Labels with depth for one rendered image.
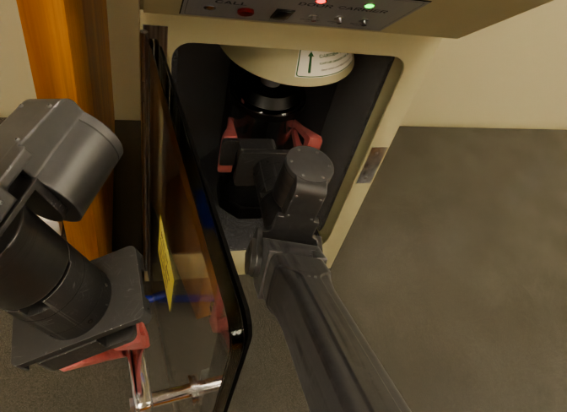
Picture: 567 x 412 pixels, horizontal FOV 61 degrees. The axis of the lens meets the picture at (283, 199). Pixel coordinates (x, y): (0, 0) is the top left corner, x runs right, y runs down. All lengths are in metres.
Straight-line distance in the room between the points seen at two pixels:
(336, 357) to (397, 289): 0.55
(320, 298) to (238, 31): 0.27
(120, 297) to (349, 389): 0.18
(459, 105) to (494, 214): 0.33
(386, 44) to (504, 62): 0.78
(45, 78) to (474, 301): 0.79
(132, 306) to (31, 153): 0.13
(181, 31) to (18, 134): 0.22
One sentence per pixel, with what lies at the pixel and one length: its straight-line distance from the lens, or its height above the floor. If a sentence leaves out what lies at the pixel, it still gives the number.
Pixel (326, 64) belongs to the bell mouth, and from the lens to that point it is 0.57.
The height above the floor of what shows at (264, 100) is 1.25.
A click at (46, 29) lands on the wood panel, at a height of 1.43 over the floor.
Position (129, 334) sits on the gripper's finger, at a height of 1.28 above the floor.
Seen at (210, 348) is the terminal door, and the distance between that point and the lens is 0.34.
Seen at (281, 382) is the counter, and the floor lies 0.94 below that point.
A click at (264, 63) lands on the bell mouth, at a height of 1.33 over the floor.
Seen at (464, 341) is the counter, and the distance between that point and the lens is 0.90.
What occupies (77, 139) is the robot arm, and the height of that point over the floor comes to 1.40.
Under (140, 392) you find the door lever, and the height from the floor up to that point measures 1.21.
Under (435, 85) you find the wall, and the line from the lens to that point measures 1.25.
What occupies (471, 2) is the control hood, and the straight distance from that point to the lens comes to 0.45.
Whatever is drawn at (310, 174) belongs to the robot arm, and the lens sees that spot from 0.53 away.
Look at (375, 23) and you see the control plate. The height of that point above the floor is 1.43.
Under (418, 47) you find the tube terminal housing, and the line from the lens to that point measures 0.58.
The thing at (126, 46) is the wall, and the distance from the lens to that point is 1.01.
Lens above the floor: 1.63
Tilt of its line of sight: 46 degrees down
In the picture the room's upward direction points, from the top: 17 degrees clockwise
